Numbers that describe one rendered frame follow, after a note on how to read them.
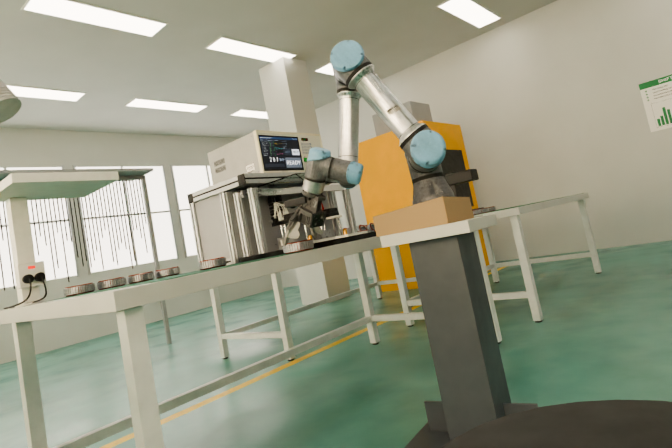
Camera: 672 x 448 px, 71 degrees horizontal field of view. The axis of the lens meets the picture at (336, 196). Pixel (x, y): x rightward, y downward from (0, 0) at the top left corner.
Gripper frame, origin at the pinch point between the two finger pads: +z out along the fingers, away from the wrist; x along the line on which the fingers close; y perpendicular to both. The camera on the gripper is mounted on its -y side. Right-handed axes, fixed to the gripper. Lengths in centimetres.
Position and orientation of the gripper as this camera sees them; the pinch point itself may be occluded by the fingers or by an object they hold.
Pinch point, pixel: (298, 242)
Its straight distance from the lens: 173.7
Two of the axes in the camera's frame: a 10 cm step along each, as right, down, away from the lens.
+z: -1.9, 9.5, 2.6
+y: 7.1, 3.1, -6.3
